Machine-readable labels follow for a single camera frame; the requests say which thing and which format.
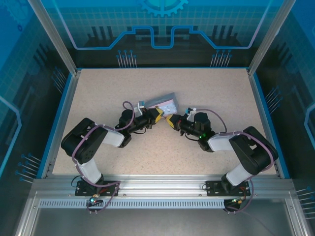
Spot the grey pink padlock case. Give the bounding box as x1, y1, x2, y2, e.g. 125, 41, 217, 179
145, 91, 180, 117

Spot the small LED connector board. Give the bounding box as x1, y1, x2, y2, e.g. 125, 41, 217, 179
89, 193, 103, 207
230, 196, 248, 205

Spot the grey metal shelf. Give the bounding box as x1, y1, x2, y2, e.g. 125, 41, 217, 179
14, 191, 311, 236

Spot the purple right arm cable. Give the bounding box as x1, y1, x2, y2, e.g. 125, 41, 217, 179
195, 109, 275, 236

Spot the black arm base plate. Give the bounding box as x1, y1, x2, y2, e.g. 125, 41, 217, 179
75, 180, 121, 197
205, 180, 253, 197

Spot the aluminium front frame rail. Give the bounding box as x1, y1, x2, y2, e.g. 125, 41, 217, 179
31, 175, 295, 200

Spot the aluminium side frame rail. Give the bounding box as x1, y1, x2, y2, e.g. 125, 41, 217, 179
40, 70, 81, 179
247, 70, 284, 177

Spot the slotted grey cable duct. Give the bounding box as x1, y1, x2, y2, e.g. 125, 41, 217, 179
38, 199, 247, 209

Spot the aluminium corner post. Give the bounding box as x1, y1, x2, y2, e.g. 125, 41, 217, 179
27, 0, 82, 76
247, 0, 297, 76

